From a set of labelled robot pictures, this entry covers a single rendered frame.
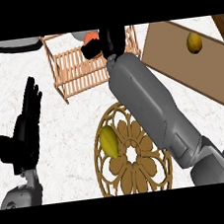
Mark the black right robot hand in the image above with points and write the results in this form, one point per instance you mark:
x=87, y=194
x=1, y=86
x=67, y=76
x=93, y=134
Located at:
x=110, y=43

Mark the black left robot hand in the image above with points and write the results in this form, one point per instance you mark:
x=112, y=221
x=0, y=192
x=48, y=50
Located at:
x=24, y=134

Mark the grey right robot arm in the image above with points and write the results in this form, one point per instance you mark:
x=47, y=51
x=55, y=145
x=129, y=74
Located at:
x=161, y=118

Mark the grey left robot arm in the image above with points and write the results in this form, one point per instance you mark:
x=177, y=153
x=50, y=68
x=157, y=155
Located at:
x=23, y=194

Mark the wooden tiered shelf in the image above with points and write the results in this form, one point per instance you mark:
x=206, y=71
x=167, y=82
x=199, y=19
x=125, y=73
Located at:
x=75, y=68

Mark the yellow squash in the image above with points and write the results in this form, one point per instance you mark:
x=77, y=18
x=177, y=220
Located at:
x=109, y=141

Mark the round brown floral placemat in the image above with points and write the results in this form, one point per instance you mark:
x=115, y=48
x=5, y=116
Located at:
x=136, y=160

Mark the orange round fruit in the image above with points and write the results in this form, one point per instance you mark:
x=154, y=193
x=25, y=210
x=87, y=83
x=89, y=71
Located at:
x=90, y=37

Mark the grey bowl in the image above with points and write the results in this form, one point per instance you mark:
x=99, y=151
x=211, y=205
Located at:
x=83, y=34

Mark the yellow lemon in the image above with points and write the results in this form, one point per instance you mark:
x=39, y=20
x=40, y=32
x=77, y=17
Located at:
x=194, y=42

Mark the brown cutting board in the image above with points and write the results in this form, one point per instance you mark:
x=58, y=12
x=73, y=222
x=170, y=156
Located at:
x=194, y=64

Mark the grey rounded appliance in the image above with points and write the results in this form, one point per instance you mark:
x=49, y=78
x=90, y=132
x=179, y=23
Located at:
x=16, y=45

